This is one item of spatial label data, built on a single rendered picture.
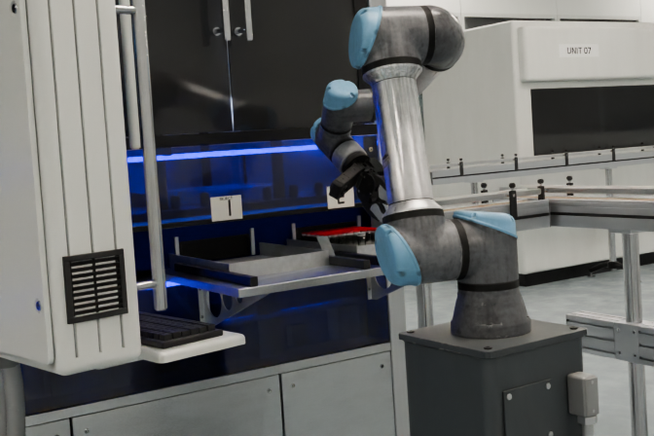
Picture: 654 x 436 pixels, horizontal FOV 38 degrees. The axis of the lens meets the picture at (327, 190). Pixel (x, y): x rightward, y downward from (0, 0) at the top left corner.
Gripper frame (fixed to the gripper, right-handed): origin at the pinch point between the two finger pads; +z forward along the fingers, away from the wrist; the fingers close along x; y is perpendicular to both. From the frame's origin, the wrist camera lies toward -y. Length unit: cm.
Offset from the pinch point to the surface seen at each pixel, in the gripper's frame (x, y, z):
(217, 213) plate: 27, -17, -39
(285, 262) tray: 20.4, -15.2, -12.1
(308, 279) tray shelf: 14.2, -18.7, 0.4
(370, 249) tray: 19.3, 8.3, -10.9
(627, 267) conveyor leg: 36, 111, -3
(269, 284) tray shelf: 14.4, -28.2, -0.4
